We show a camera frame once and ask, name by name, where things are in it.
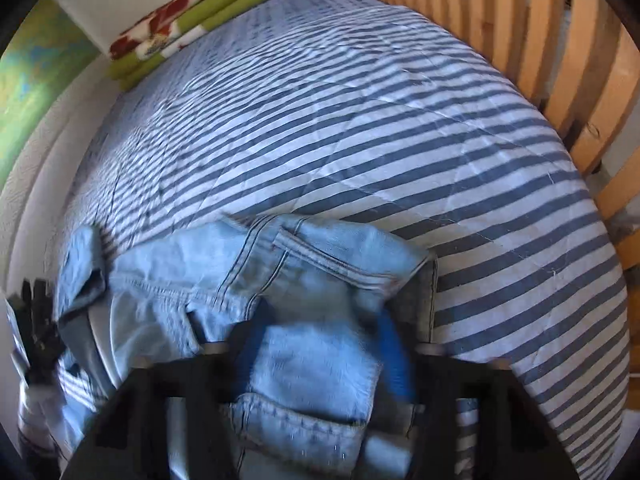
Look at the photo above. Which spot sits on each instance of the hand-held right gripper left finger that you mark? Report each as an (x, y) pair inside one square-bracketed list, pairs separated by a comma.
[(165, 410)]

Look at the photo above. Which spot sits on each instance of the folded green red blankets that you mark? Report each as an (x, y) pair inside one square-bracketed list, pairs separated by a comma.
[(175, 15)]

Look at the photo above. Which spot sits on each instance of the blue white striped quilt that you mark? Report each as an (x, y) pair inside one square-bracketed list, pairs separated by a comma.
[(400, 135)]

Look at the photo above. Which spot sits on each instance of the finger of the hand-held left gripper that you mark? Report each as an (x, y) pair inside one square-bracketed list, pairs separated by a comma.
[(42, 325)]

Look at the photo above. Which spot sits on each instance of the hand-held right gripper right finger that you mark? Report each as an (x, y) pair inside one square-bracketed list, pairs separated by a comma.
[(400, 360)]

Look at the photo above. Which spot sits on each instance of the landscape wall tapestry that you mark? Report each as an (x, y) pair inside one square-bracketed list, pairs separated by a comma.
[(35, 85)]

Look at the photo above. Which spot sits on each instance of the wooden slatted bed rail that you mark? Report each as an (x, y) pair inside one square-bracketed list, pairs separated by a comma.
[(550, 50)]

